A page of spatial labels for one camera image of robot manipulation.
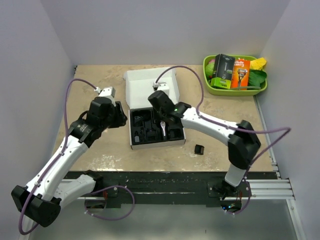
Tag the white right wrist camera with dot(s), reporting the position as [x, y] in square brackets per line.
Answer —
[161, 86]

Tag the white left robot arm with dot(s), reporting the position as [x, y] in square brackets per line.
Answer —
[41, 199]

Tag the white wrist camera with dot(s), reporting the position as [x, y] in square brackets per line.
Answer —
[161, 86]
[108, 92]

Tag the silver black hair clipper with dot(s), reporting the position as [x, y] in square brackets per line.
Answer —
[163, 129]

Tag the yellow cloth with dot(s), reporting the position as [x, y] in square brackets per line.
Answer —
[258, 64]

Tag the black comb attachment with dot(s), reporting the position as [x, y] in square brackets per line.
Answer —
[199, 149]

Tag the orange razor package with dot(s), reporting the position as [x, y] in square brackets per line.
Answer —
[240, 75]

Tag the green plastic basket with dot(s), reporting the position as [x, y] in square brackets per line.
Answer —
[250, 91]

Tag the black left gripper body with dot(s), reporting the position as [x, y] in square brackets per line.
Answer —
[116, 118]

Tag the green leaf item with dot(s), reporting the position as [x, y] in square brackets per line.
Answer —
[256, 77]

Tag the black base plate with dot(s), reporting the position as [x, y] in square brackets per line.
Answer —
[166, 188]

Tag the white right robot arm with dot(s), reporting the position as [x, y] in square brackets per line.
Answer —
[241, 140]

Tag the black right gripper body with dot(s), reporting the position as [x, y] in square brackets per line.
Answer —
[158, 116]

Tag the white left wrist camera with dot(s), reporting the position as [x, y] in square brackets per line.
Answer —
[108, 92]

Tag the black razor box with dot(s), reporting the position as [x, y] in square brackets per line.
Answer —
[222, 71]

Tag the aluminium rail frame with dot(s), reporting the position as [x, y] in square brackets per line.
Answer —
[271, 190]

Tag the small oil bottle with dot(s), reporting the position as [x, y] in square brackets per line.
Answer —
[137, 139]

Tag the white clipper kit box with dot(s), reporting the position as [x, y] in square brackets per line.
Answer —
[142, 119]

